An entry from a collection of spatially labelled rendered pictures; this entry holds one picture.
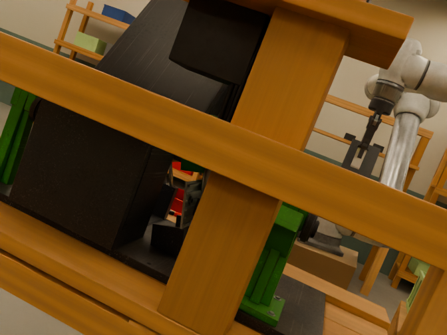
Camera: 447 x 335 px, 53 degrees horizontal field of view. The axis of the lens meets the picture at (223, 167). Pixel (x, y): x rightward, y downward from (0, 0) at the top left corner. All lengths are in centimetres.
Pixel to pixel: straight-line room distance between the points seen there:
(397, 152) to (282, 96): 118
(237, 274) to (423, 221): 34
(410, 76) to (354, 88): 528
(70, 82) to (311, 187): 49
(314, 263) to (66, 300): 96
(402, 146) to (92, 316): 141
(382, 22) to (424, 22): 628
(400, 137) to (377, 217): 124
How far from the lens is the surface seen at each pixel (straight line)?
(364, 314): 144
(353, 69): 686
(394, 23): 80
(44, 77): 95
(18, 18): 919
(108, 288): 95
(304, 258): 169
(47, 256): 101
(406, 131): 200
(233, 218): 83
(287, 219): 96
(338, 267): 168
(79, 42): 763
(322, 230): 177
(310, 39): 83
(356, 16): 80
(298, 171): 76
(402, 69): 154
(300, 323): 111
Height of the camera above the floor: 129
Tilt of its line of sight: 6 degrees down
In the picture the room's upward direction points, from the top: 22 degrees clockwise
